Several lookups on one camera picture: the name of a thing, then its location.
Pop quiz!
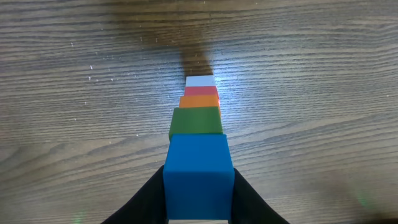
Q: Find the white cube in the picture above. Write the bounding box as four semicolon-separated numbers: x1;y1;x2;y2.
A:
185;75;216;88

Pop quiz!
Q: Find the blue cube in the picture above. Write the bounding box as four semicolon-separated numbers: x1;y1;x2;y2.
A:
162;133;235;221

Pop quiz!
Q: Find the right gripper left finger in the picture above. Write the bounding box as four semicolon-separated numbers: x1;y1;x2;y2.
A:
101;165;167;224

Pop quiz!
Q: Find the orange cube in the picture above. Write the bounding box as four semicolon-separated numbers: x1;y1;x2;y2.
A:
178;94;222;116

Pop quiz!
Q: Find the green cube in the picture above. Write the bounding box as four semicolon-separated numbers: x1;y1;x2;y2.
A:
169;106;224;142

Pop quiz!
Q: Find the red cube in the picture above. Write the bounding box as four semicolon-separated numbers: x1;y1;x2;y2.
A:
183;85;220;97

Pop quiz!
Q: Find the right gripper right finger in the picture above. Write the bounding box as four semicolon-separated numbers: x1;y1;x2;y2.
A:
230;167;290;224

